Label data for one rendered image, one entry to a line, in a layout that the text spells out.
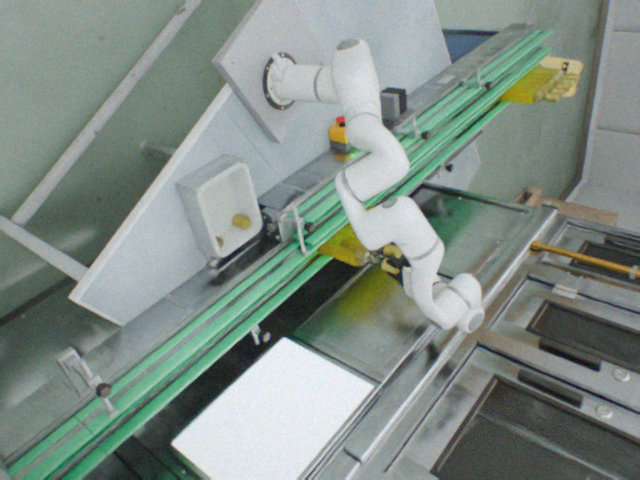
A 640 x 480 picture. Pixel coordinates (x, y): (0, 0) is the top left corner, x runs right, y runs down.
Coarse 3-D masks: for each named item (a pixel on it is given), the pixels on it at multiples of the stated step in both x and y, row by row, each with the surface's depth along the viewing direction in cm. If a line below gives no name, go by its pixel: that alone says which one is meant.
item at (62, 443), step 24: (288, 264) 148; (240, 288) 142; (264, 288) 141; (216, 312) 136; (240, 312) 136; (192, 336) 131; (168, 360) 125; (120, 384) 121; (144, 384) 120; (96, 408) 117; (120, 408) 115; (72, 432) 113; (96, 432) 112; (24, 456) 109; (48, 456) 109
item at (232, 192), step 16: (224, 176) 135; (240, 176) 143; (208, 192) 141; (224, 192) 146; (240, 192) 147; (208, 208) 143; (224, 208) 147; (240, 208) 151; (256, 208) 147; (208, 224) 135; (224, 224) 149; (256, 224) 150; (224, 240) 147; (240, 240) 146
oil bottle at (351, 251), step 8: (328, 240) 156; (336, 240) 156; (344, 240) 155; (352, 240) 154; (320, 248) 160; (328, 248) 157; (336, 248) 154; (344, 248) 152; (352, 248) 151; (360, 248) 151; (336, 256) 156; (344, 256) 154; (352, 256) 151; (360, 256) 150; (352, 264) 153; (360, 264) 151
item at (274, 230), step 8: (264, 208) 152; (272, 208) 152; (264, 216) 152; (272, 216) 149; (264, 224) 154; (272, 224) 151; (280, 224) 150; (272, 232) 154; (280, 232) 151; (280, 240) 153
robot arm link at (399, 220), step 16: (336, 176) 118; (352, 192) 115; (352, 208) 114; (384, 208) 110; (400, 208) 109; (416, 208) 110; (352, 224) 114; (368, 224) 111; (384, 224) 110; (400, 224) 109; (416, 224) 110; (368, 240) 112; (384, 240) 112; (400, 240) 111; (416, 240) 111; (432, 240) 112; (416, 256) 113
